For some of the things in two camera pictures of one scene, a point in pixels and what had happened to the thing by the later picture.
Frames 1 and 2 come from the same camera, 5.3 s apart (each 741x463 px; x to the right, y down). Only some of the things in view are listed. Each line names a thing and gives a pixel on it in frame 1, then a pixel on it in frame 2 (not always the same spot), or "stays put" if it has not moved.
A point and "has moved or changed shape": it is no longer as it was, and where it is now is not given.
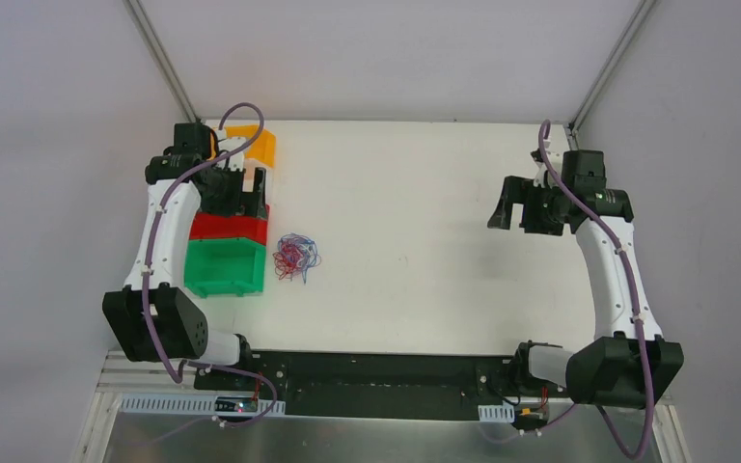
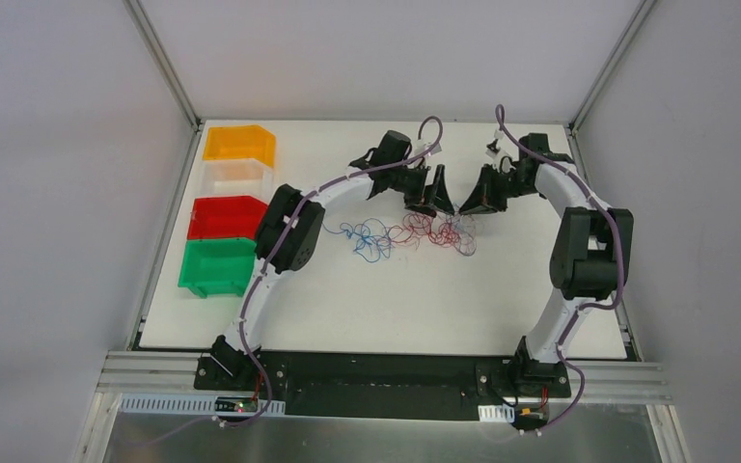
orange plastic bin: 262,149 stays put
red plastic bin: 214,225 stays put
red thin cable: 288,258 has moved or changed shape
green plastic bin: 232,266 stays put
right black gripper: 527,208 → 495,185
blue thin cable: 311,259 has moved or changed shape
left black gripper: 246,194 → 420,185
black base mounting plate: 383,385 stays put
